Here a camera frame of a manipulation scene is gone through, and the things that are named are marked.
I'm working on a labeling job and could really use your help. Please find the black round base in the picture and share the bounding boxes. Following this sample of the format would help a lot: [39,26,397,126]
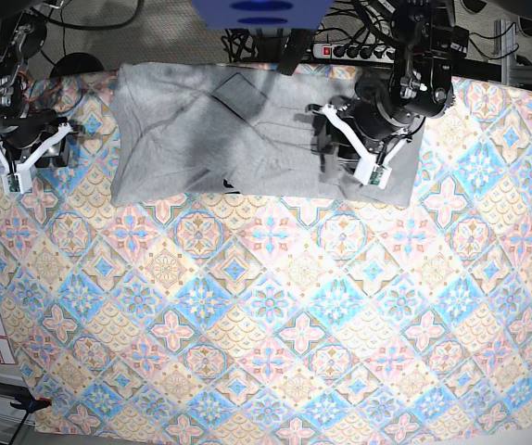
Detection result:
[49,52,105,78]

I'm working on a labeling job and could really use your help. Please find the patterned tile tablecloth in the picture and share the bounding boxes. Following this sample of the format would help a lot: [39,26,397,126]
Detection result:
[0,74,532,444]

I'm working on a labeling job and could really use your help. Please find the grey T-shirt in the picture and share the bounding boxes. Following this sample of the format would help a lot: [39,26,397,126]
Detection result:
[110,63,421,207]

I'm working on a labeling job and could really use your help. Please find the black bracket under mount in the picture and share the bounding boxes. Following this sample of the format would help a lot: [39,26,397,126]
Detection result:
[276,29,313,76]

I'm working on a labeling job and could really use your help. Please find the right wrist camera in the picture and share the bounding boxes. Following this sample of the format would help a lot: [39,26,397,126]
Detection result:
[2,168,34,195]

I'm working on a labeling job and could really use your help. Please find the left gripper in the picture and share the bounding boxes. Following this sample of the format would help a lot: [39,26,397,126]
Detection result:
[306,97,414,170]

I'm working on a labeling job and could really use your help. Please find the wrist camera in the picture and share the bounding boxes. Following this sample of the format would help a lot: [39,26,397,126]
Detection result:
[2,168,34,195]
[353,159,392,189]

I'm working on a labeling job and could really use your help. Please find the black clamp bottom left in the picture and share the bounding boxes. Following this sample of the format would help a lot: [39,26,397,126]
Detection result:
[10,397,51,414]

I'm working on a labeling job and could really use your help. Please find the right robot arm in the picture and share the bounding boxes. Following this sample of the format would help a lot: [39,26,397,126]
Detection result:
[0,1,77,174]

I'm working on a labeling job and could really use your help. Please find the tangled black cables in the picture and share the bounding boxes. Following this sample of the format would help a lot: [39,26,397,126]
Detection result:
[220,27,267,64]

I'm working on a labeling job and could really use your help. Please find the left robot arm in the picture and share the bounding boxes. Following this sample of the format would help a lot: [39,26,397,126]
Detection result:
[329,1,469,164]

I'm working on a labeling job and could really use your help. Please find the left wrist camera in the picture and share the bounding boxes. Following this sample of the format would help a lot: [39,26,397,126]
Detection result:
[353,159,392,189]

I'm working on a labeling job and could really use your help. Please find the white power strip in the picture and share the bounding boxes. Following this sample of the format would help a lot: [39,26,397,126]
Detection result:
[311,43,395,64]

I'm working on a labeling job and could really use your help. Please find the blue mount plate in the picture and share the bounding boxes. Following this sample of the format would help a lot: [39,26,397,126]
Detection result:
[192,0,332,30]

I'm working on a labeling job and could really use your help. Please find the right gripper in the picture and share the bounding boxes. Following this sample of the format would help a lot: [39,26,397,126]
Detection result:
[0,108,78,174]

